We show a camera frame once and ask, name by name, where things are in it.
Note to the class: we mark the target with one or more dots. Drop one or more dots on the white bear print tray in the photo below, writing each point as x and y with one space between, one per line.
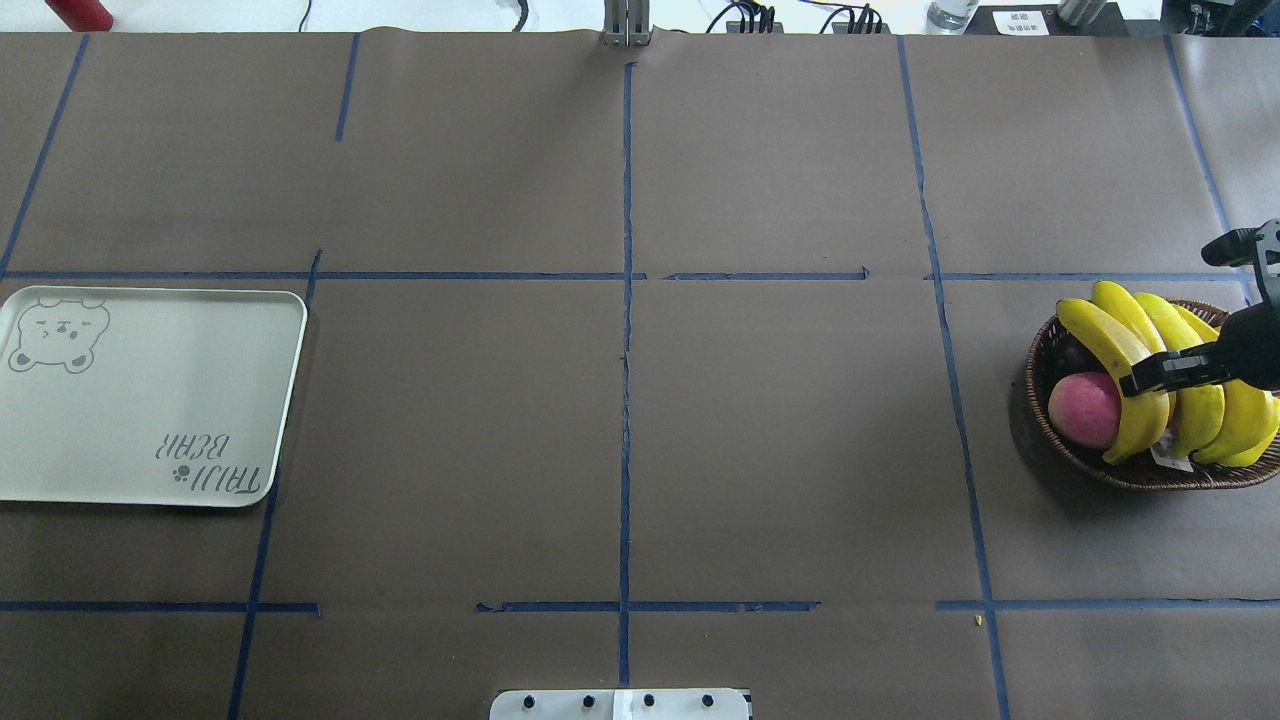
146 395

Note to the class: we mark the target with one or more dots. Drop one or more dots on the red cylindrical bottle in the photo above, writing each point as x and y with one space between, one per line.
83 16

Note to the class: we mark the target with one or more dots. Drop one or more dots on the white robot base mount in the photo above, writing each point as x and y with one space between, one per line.
623 703

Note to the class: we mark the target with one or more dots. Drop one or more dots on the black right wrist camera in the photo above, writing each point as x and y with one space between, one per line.
1257 247

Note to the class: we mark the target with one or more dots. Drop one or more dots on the pink red apple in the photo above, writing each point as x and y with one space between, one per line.
1085 408

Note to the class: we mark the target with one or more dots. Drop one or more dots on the brown wicker basket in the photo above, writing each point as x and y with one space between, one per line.
1044 450

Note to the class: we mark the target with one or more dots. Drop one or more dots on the yellow banana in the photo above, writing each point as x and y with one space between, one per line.
1142 418
1229 424
1160 326

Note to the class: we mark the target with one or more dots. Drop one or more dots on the grey aluminium frame post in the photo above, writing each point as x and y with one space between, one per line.
627 23

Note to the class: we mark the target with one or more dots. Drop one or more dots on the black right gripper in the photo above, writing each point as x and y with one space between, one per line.
1254 350

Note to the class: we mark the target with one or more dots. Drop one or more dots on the clear water bottle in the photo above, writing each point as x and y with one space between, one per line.
949 16

